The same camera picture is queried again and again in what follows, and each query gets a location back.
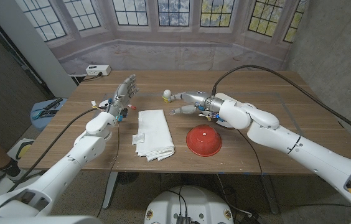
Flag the white power strip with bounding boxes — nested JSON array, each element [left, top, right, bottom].
[[85, 64, 112, 77]]

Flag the white cloth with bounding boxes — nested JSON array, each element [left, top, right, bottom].
[[131, 108, 176, 162]]

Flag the thin black wire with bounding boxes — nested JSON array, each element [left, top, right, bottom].
[[96, 123, 121, 218], [236, 128, 351, 214]]

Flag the teal handled pliers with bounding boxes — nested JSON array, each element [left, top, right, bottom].
[[31, 109, 59, 121]]

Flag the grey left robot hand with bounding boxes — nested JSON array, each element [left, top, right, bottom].
[[108, 73, 141, 112]]

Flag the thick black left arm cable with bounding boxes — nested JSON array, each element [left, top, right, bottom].
[[7, 107, 101, 192]]

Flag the red bowl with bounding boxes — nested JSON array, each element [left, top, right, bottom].
[[185, 124, 223, 157]]

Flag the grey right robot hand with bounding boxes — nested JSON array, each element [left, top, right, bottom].
[[169, 91, 213, 115]]

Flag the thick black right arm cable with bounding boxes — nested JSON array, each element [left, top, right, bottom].
[[211, 64, 351, 142]]

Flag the blue round stool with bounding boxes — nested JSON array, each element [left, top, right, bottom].
[[30, 98, 69, 131]]

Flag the white table leg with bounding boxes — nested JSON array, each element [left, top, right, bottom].
[[102, 172, 119, 209]]

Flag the white square dish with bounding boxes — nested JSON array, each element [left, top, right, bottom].
[[214, 92, 251, 129]]

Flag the grey table leg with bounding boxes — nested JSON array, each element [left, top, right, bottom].
[[261, 174, 281, 215]]

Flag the printed window backdrop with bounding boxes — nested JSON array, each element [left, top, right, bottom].
[[13, 0, 309, 75]]

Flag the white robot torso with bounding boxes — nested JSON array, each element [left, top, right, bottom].
[[144, 185, 235, 224]]

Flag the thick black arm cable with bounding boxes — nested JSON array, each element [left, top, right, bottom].
[[7, 107, 101, 192], [211, 64, 351, 142]]

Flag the white yellow floor board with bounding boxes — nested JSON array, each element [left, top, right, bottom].
[[7, 138, 35, 161]]

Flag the black hand tool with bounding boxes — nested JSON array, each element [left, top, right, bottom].
[[43, 98, 63, 110]]

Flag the yellow cup with white ball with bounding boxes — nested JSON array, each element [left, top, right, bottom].
[[162, 89, 173, 104]]

